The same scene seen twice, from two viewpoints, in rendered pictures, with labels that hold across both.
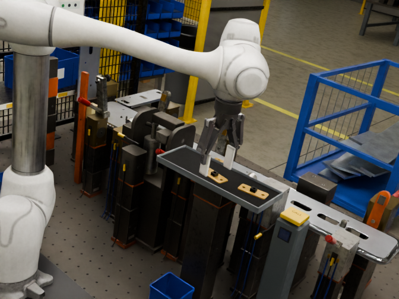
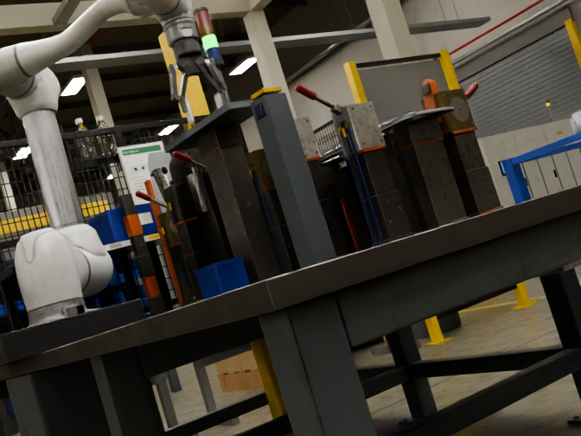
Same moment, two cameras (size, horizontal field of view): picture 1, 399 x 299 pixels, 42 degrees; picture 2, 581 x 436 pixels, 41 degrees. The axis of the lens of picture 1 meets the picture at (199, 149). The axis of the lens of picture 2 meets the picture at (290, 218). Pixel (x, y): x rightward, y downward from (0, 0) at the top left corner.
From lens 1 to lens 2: 1.58 m
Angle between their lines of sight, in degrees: 34
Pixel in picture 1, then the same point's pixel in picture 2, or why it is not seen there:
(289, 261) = (276, 133)
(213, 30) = not seen: hidden behind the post
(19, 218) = (40, 234)
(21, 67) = (28, 127)
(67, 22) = (28, 45)
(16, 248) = (41, 262)
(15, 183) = not seen: hidden behind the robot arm
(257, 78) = not seen: outside the picture
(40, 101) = (53, 150)
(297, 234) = (266, 99)
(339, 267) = (352, 131)
